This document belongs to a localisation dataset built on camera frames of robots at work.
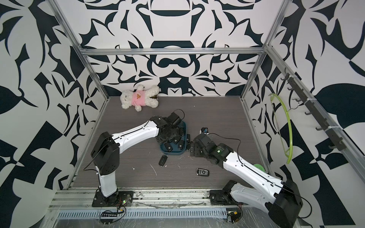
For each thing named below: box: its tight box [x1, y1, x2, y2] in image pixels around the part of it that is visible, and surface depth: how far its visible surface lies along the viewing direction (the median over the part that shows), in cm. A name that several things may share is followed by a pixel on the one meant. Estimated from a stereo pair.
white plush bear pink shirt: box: [120, 84, 161, 112], surface depth 111 cm
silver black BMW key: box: [195, 167, 210, 177], surface depth 83 cm
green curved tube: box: [268, 93, 293, 165], surface depth 66 cm
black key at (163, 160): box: [158, 154, 168, 167], surface depth 88 cm
